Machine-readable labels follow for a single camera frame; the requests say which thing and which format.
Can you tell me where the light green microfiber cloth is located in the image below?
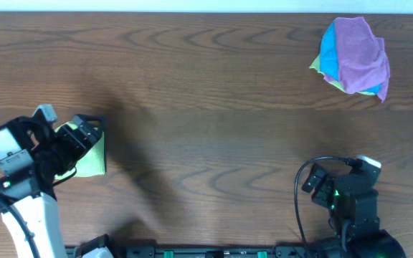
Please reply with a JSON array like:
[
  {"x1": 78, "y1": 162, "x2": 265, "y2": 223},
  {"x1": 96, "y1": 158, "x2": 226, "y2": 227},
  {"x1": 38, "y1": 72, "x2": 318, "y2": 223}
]
[{"x1": 55, "y1": 133, "x2": 106, "y2": 180}]

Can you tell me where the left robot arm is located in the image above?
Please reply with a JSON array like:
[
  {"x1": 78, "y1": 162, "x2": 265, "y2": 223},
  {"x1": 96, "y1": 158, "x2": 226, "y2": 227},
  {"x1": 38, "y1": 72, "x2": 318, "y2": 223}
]
[{"x1": 0, "y1": 113, "x2": 124, "y2": 258}]

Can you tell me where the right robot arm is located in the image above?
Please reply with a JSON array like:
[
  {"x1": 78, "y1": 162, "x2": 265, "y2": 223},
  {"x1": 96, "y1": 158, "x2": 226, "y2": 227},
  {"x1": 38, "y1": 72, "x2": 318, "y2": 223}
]
[{"x1": 302, "y1": 156, "x2": 406, "y2": 258}]

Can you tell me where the green cloth under pile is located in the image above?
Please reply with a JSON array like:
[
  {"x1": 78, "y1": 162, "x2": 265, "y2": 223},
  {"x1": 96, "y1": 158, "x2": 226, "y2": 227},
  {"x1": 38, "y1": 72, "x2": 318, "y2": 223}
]
[{"x1": 309, "y1": 55, "x2": 381, "y2": 96}]

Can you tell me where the blue microfiber cloth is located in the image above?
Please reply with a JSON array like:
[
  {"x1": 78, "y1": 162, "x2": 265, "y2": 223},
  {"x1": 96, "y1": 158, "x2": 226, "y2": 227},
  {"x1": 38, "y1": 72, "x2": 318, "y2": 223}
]
[{"x1": 319, "y1": 19, "x2": 383, "y2": 95}]

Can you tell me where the purple microfiber cloth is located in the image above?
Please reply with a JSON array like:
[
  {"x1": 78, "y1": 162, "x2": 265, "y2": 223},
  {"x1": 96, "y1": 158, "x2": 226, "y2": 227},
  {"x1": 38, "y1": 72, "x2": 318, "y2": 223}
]
[{"x1": 323, "y1": 16, "x2": 391, "y2": 103}]

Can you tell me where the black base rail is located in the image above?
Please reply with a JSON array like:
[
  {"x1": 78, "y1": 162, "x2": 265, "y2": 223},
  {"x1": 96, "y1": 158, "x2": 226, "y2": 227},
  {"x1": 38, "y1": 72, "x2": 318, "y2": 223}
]
[{"x1": 67, "y1": 245, "x2": 315, "y2": 258}]

